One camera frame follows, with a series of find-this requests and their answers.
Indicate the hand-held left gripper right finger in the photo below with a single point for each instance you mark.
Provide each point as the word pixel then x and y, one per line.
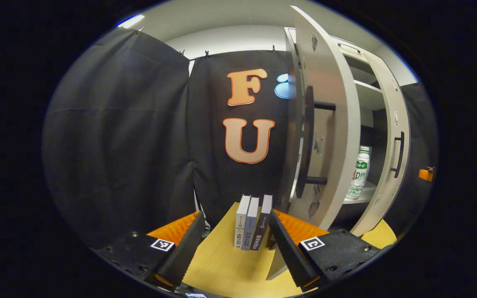
pixel 290 256

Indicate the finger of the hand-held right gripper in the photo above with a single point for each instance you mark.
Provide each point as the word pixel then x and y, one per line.
pixel 425 174

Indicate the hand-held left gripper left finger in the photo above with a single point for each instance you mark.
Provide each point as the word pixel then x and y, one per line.
pixel 184 252

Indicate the white cabinet door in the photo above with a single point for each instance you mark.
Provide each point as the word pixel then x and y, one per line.
pixel 342 136
pixel 385 194

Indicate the white drink bottle green label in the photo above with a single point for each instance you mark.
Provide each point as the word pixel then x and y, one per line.
pixel 358 176

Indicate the navy book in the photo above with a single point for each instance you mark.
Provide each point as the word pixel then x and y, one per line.
pixel 261 231

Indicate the grey book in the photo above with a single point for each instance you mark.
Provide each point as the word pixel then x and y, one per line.
pixel 250 225

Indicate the white and grey cabinet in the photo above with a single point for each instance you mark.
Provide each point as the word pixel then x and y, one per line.
pixel 369 95

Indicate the black backdrop cloth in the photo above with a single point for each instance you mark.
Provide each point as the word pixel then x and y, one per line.
pixel 118 145

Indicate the ceiling light panel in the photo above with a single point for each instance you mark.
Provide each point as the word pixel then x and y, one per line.
pixel 131 20

